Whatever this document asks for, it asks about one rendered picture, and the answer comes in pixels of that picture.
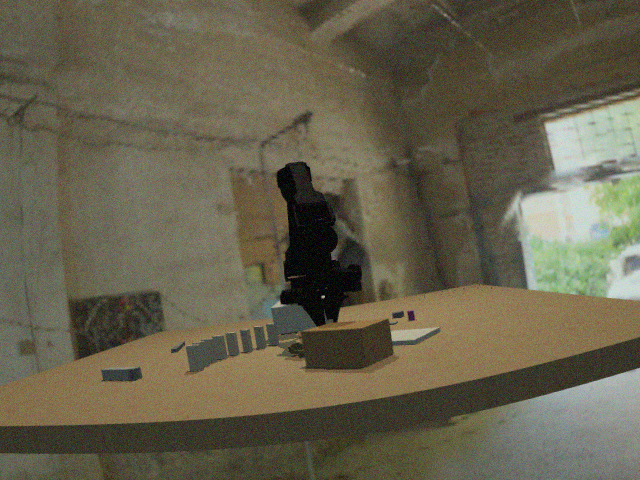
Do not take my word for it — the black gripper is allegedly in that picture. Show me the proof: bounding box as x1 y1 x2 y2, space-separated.
279 256 362 327

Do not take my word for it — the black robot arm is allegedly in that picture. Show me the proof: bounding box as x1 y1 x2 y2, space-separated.
276 161 362 289

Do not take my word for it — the brown rectangular block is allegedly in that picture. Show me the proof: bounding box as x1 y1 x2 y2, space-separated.
300 318 394 368

